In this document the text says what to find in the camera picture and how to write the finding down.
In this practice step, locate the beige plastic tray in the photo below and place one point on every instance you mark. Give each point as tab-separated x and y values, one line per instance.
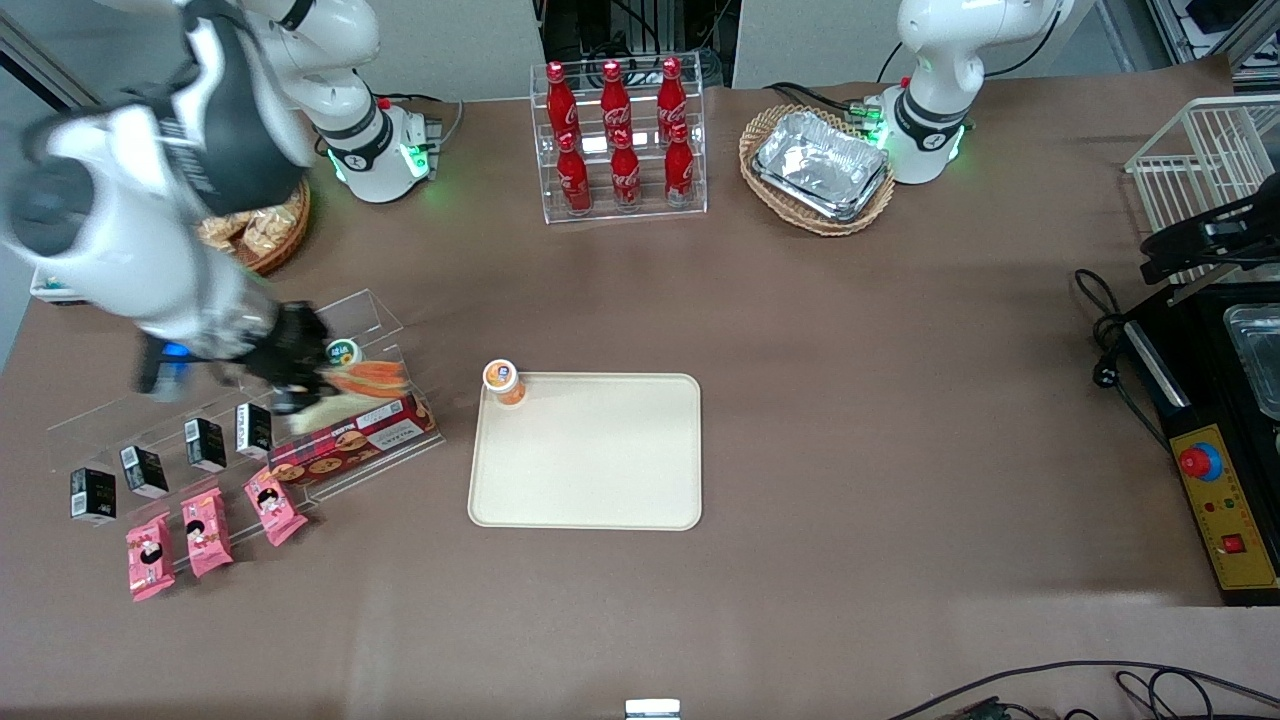
585	455

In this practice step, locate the foil tray in machine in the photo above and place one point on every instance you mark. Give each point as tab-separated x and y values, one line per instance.
1258	360

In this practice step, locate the aluminium foil tray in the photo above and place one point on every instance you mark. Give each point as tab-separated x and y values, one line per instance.
820	162

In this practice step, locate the white rectangular snack tray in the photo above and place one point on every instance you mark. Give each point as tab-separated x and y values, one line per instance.
50	288

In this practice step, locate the clear acrylic tiered shelf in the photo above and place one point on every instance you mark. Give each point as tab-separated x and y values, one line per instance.
380	320

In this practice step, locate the red cookie box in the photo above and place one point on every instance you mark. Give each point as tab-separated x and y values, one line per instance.
355	440

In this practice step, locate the light oval wicker basket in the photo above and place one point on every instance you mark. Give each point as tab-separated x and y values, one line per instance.
770	205

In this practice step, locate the small silver object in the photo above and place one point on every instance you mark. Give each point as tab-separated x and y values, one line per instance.
652	710

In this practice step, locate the orange lid small bottle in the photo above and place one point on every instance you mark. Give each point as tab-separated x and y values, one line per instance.
503	380

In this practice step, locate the small black drink carton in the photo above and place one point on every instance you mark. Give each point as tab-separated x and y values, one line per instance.
93	496
254	431
145	472
206	445

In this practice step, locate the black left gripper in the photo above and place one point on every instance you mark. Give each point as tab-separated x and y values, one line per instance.
1213	234

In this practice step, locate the red cola bottle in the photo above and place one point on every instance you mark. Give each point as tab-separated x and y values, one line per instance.
671	96
614	98
680	170
561	100
574	178
625	175

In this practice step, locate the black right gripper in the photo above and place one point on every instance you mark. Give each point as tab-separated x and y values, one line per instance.
291	346

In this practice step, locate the black sealing machine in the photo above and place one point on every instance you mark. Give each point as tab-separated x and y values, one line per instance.
1195	400

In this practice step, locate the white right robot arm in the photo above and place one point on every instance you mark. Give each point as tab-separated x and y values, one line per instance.
130	240

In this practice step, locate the red emergency stop button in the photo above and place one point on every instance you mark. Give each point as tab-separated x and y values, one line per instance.
1200	461

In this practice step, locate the green lid small bottle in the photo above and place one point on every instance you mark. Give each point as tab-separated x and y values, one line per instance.
344	351

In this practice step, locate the metal frame rack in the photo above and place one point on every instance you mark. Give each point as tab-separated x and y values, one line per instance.
1220	30

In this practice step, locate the pink snack packet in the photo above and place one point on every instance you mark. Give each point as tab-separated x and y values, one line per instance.
207	532
275	506
150	557

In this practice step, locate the clear bag of crackers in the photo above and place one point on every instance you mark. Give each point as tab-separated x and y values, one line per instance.
218	232
268	230

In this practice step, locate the clear acrylic bottle rack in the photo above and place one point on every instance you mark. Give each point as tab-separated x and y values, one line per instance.
650	212

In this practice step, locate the brown round wicker basket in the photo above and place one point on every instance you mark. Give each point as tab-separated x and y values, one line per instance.
295	235

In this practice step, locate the yellow control panel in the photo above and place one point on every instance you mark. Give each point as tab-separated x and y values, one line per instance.
1230	520

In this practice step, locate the triangle sandwich orange label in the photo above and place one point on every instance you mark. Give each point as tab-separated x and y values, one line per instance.
365	385

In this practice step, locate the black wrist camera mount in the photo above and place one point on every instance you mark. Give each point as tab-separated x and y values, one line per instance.
170	365

